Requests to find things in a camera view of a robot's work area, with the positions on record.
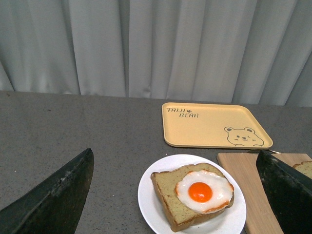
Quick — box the bamboo cutting board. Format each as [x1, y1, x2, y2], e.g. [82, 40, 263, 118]
[217, 153, 311, 234]

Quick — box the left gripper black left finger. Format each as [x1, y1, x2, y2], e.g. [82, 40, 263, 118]
[0, 148, 94, 234]

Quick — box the fried egg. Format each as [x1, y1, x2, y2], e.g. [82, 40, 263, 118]
[175, 170, 234, 214]

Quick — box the yellow bear tray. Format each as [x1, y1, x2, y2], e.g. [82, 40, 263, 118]
[162, 102, 273, 149]

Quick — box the bread slice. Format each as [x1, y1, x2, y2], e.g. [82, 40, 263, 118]
[151, 163, 234, 232]
[293, 161, 312, 179]

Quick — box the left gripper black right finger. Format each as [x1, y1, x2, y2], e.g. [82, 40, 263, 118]
[256, 151, 312, 234]

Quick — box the white round plate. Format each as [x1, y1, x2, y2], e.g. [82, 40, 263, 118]
[138, 154, 247, 234]

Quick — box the metal cutting board handle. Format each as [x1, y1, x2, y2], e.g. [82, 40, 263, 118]
[247, 149, 280, 154]

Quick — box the grey curtain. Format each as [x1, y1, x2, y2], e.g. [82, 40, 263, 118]
[0, 0, 312, 107]

